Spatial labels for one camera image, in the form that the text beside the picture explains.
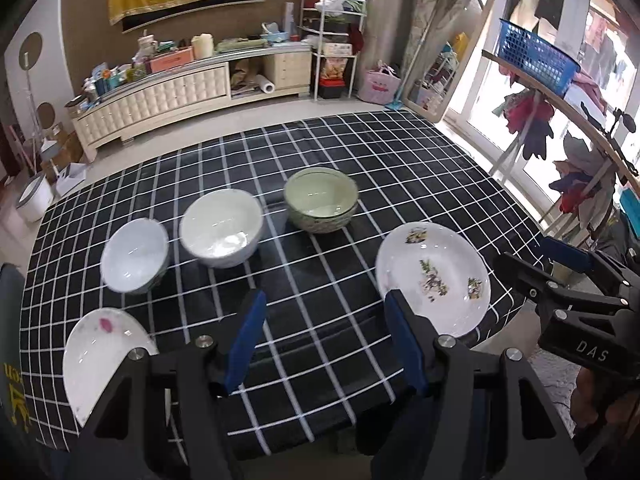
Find wooden drying rack rail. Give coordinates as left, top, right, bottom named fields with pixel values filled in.
left=481, top=49, right=640, bottom=187

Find blue plastic basket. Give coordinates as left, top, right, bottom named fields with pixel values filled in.
left=496, top=18, right=582, bottom=99

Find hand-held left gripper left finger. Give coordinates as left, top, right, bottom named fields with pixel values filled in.
left=75, top=289, right=268, bottom=480

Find green ceramic bowl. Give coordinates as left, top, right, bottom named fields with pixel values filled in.
left=283, top=167, right=359, bottom=234

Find cardboard box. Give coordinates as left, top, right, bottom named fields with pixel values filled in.
left=40, top=131, right=87, bottom=182

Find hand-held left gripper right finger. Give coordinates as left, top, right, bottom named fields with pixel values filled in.
left=370, top=289, right=587, bottom=480

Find white wire shelf rack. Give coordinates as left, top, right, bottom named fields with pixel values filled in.
left=299, top=0, right=367, bottom=102

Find black white checkered tablecloth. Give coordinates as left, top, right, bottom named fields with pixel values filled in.
left=20, top=109, right=553, bottom=453

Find cream tufted TV cabinet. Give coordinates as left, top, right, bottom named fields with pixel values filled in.
left=71, top=42, right=314, bottom=150

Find small white box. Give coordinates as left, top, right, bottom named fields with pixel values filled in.
left=54, top=162, right=89, bottom=197

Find pink storage box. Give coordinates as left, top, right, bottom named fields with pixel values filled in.
left=149, top=47, right=195, bottom=74

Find cream cylindrical jar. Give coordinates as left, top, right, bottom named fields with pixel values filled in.
left=192, top=33, right=215, bottom=60

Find red and black box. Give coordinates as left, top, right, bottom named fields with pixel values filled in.
left=318, top=78, right=347, bottom=100

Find large white bowl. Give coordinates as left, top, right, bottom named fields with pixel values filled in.
left=179, top=188, right=265, bottom=269

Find white bucket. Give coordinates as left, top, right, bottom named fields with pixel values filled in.
left=16, top=172, right=55, bottom=224

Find white plate with floral print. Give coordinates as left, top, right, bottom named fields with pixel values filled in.
left=375, top=221, right=492, bottom=339

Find colourful snack bag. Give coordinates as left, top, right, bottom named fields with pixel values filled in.
left=320, top=55, right=349, bottom=81

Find small pale blue bowl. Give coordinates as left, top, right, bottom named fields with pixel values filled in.
left=99, top=218, right=170, bottom=295

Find white plate with pink mark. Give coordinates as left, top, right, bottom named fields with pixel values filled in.
left=62, top=307, right=173, bottom=428

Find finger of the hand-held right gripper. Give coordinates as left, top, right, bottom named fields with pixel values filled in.
left=539, top=236, right=640, bottom=295
left=492, top=252, right=632, bottom=317

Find person's right hand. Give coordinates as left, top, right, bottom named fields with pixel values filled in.
left=571, top=370, right=617, bottom=443

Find pink tote bag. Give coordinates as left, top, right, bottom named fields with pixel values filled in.
left=357, top=62, right=403, bottom=106

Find dark garment with yellow print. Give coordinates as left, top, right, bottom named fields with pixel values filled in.
left=0, top=262, right=68, bottom=480

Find grey and red hanging clothes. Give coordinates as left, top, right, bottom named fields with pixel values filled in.
left=549, top=131, right=620, bottom=242

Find standing mirror with pale frame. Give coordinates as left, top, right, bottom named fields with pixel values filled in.
left=404, top=0, right=501, bottom=124

